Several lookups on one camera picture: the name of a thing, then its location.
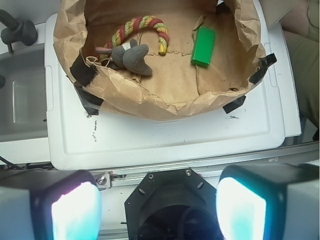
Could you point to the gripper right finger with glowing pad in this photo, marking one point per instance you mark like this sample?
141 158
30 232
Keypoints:
269 202

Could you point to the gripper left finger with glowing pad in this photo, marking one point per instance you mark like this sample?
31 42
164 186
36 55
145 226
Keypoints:
49 205

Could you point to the green rectangular block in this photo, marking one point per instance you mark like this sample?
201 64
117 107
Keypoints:
203 47

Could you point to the white plastic tray lid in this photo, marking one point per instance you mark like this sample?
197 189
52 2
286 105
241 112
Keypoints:
111 140

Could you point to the grey sink basin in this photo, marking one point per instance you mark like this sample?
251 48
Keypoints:
23 102

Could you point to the black tape front right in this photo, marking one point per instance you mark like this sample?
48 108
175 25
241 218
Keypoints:
228 108

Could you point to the black tape front left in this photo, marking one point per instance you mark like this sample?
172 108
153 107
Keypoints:
90 102

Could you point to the black tape on bag rim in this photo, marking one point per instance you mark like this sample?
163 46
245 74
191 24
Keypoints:
83 73

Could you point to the black tape right side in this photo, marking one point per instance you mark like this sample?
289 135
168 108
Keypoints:
265 63

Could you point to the brown paper bag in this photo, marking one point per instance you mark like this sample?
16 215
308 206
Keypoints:
177 88

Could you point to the grey plush mouse toy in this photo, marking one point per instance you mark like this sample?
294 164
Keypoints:
129 56

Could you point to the aluminium frame rail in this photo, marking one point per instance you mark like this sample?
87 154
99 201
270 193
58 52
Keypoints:
210 167

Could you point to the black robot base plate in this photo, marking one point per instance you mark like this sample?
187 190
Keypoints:
172 205

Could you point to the black faucet handle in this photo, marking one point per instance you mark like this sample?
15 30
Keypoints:
17 30

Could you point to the multicolour rope toy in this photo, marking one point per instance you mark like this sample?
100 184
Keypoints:
139 24

